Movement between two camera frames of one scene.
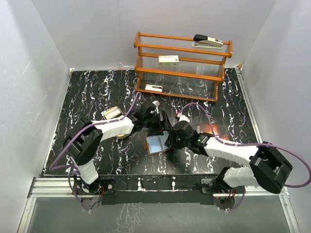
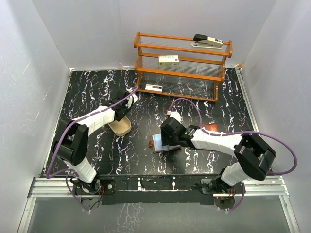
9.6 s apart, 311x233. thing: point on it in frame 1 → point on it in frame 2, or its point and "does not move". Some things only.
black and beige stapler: [202, 41] does not move
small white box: [153, 88] does not move
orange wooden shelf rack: [180, 67] does not move
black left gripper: [164, 123] → [126, 109]
